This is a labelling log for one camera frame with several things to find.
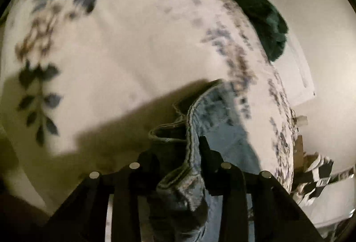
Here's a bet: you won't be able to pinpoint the black and white checkered cloth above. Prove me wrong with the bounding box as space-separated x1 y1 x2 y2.
291 155 356 205

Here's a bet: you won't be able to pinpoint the dark green cloth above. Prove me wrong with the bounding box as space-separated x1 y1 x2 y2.
215 0 289 62

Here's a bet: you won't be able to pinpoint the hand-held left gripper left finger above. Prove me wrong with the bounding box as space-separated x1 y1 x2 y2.
47 149 160 242

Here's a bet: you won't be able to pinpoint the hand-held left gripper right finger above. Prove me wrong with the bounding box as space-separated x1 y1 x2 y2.
199 136 324 242

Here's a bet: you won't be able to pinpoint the white floral bed sheet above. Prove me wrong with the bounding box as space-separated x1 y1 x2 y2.
0 0 296 220

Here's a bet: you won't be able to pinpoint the light blue denim pants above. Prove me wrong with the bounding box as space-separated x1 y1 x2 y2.
147 79 263 242

